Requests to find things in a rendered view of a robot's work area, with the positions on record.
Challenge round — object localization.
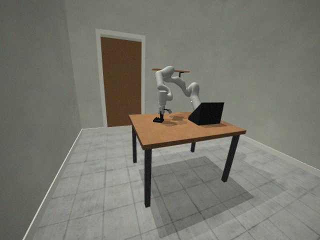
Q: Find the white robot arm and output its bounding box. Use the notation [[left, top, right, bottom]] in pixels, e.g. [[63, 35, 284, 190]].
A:
[[155, 66, 201, 110]]

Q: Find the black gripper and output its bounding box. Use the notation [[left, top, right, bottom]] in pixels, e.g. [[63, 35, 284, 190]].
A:
[[158, 105, 165, 120]]

